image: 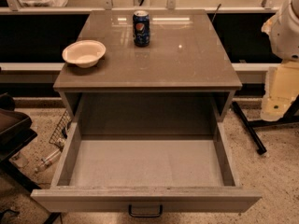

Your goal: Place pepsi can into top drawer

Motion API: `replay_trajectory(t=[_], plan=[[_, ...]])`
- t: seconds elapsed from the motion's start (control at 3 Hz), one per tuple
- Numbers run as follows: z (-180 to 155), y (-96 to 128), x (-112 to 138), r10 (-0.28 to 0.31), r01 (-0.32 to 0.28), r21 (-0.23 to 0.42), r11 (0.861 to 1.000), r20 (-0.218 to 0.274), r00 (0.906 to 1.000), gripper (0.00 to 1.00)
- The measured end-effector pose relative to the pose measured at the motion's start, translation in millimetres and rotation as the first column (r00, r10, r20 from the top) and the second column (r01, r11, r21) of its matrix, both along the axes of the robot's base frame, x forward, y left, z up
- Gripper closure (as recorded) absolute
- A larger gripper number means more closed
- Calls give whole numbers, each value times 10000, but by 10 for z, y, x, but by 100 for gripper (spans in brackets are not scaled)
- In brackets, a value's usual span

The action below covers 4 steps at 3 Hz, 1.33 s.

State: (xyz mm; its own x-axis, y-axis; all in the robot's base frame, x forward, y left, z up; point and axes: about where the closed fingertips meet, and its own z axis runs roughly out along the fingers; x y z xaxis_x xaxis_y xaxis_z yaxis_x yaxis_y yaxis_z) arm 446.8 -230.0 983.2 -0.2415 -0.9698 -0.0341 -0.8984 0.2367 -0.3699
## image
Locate clear plastic bottle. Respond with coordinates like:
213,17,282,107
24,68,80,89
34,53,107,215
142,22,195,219
35,149,61,173

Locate black metal stand legs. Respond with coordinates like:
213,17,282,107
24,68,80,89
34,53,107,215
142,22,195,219
232,96,299,155

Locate black chair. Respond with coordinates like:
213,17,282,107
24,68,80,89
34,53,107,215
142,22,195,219
0,93,40,192

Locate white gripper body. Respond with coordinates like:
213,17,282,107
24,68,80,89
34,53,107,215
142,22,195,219
261,60,299,121

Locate white bowl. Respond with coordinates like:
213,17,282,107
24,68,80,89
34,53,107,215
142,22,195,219
62,40,106,68

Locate black drawer handle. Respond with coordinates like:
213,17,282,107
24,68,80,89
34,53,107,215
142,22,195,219
128,204,164,218

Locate blue pepsi can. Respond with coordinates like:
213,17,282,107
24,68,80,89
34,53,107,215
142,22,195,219
133,10,150,47

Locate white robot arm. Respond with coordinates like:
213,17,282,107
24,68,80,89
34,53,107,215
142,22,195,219
261,0,299,121

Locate wire mesh basket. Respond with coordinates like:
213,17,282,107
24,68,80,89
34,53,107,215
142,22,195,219
49,111,71,147

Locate grey drawer cabinet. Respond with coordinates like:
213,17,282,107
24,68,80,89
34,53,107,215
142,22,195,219
54,10,242,118

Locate open grey top drawer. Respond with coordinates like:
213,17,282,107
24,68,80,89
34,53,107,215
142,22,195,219
32,93,261,212

